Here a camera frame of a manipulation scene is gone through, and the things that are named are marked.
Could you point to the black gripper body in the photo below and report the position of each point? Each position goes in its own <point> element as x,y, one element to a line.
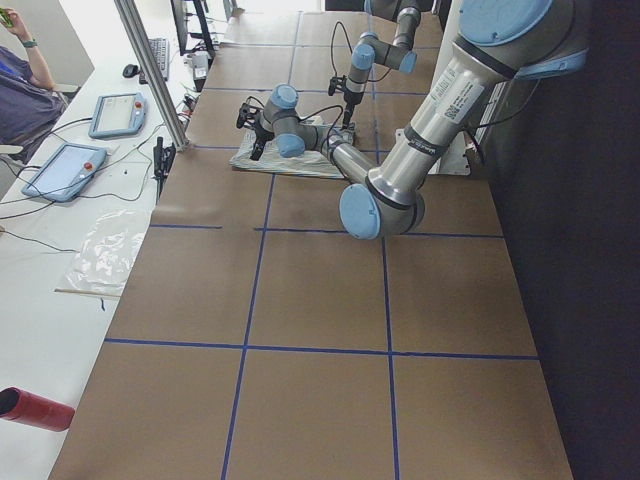
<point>351,99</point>
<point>261,132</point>

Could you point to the blue white striped polo shirt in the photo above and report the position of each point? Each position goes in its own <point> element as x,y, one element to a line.
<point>325,151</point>

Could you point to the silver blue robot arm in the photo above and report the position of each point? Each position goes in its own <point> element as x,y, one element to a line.
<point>369,50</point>
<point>497,41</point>

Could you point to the black clamp tool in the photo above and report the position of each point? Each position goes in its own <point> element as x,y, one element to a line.
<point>163,157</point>

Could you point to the black keyboard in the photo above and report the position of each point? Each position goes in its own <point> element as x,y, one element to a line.
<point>160,49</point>

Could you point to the upper teach pendant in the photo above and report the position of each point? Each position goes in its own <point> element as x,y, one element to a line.
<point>118,115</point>

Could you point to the teach pendant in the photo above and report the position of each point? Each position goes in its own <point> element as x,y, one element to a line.
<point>66,173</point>
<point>118,115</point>

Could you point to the black computer mouse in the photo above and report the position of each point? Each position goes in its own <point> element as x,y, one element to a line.
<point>130,71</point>

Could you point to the lower teach pendant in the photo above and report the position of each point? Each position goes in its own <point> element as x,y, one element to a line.
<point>66,173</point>

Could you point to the brown table cover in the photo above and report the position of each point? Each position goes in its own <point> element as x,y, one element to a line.
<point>256,339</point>

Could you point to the clear plastic bag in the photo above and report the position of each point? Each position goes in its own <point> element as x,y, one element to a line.
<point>107,255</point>

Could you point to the seated person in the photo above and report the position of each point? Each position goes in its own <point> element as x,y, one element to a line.
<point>30,107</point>

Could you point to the red bottle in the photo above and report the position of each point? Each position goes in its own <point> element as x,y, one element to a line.
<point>30,409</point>

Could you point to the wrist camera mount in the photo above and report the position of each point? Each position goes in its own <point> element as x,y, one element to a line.
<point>337,84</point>
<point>248,116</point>

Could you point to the aluminium frame post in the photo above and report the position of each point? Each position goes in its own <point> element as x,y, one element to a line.
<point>137,35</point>

